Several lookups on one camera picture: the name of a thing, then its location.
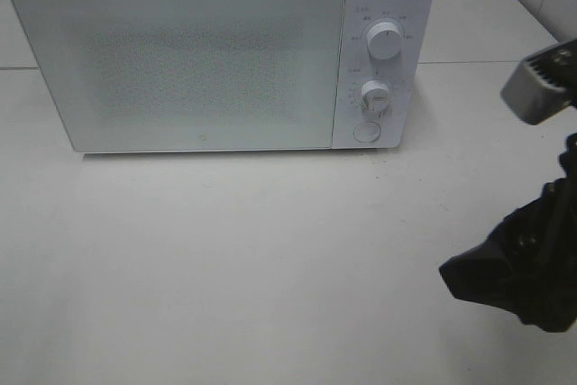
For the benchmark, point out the white timer knob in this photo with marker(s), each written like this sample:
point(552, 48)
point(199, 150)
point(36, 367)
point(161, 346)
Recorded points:
point(375, 96)

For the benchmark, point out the white microwave door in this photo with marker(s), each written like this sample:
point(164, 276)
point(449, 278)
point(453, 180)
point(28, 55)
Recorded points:
point(188, 75)

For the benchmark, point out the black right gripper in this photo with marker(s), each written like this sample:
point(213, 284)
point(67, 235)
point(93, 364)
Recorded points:
point(529, 269)

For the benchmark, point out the upper white power knob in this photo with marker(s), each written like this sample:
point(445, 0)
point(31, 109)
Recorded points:
point(384, 39)

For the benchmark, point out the round white door button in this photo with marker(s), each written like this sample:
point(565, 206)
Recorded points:
point(367, 132)

